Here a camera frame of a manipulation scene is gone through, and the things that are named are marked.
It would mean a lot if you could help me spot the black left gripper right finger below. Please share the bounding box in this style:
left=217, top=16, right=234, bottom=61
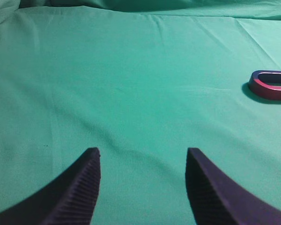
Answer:
left=185, top=148, right=281, bottom=225

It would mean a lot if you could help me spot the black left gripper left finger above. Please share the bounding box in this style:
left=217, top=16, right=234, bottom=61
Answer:
left=0, top=148, right=101, bottom=225

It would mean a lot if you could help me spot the red-fronted horseshoe magnet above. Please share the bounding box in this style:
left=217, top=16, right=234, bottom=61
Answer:
left=248, top=70, right=281, bottom=101

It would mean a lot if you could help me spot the green cloth backdrop and cover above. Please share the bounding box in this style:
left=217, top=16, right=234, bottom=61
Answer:
left=0, top=0, right=281, bottom=225

